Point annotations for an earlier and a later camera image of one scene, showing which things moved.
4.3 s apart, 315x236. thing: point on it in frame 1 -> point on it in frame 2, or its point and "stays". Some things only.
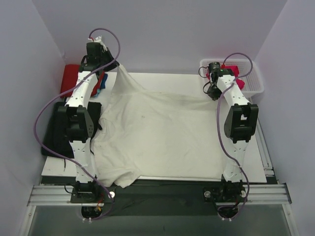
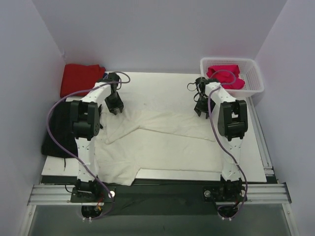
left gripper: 110,62 -> 114,104
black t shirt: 51,139 stays
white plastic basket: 249,72 stays
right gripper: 212,92 -> 202,107
